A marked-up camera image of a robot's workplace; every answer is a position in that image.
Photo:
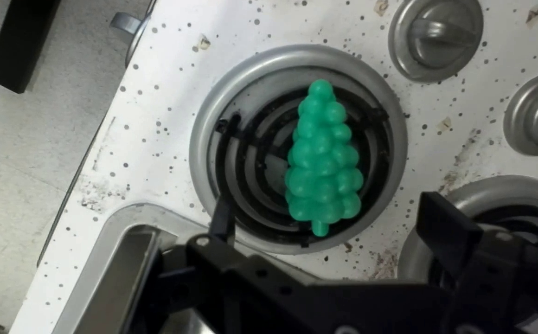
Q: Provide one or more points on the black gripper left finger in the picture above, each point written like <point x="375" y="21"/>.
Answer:
<point x="232" y="290"/>

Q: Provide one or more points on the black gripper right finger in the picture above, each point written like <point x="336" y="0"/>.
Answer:
<point x="498" y="279"/>

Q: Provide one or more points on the black coil toy burner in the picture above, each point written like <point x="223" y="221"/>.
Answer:
<point x="216" y="117"/>
<point x="511" y="188"/>

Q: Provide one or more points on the silver toy sink basin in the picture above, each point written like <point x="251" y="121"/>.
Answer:
<point x="103" y="238"/>

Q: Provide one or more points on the green bumpy tree-shaped toy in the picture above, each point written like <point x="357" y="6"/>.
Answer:
<point x="321" y="160"/>

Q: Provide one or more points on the wooden toy kitchen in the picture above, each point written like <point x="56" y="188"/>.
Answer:
<point x="158" y="123"/>

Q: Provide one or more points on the black rectangular bar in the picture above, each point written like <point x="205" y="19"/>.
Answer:
<point x="21" y="43"/>

